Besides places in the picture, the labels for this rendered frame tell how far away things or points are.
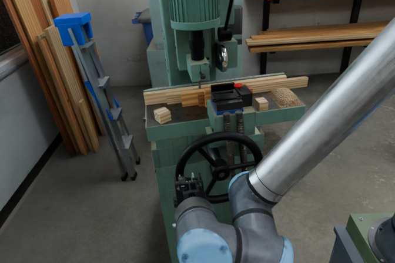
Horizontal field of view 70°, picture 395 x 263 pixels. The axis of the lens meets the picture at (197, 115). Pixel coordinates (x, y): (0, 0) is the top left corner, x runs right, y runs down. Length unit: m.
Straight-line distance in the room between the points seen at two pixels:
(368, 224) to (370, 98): 0.65
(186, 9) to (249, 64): 2.67
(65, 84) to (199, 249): 1.96
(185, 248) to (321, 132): 0.32
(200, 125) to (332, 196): 1.28
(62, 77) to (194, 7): 1.54
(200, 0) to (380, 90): 0.61
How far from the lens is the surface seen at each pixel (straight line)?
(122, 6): 3.44
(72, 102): 2.38
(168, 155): 1.08
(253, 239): 0.58
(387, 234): 1.05
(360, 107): 0.55
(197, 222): 0.56
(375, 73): 0.54
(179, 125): 1.01
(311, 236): 1.84
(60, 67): 2.29
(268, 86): 1.21
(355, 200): 2.12
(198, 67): 1.05
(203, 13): 0.97
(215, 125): 0.92
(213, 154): 0.97
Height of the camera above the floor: 1.42
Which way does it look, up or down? 30 degrees down
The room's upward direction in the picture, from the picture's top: 4 degrees counter-clockwise
